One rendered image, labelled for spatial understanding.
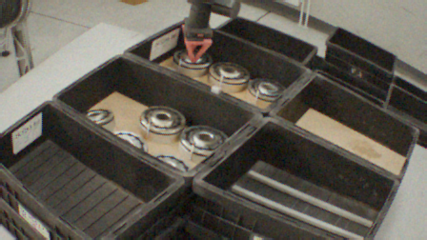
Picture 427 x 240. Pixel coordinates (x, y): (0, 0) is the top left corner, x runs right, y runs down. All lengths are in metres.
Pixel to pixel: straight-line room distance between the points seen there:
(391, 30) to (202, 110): 3.02
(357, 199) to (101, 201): 0.58
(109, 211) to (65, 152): 0.21
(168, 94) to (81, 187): 0.37
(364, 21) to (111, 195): 3.34
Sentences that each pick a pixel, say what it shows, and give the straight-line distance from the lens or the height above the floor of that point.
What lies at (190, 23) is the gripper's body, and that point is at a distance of 1.69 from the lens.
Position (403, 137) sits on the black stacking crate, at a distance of 1.64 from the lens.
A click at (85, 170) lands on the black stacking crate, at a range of 1.34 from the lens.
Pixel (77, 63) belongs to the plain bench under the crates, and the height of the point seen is 0.70.
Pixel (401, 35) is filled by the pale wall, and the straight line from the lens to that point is 4.36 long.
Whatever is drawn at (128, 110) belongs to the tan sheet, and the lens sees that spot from 1.55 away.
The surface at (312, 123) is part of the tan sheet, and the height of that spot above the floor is 0.83.
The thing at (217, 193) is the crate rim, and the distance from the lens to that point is 1.18.
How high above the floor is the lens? 1.65
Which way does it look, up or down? 32 degrees down
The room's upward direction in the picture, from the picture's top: 11 degrees clockwise
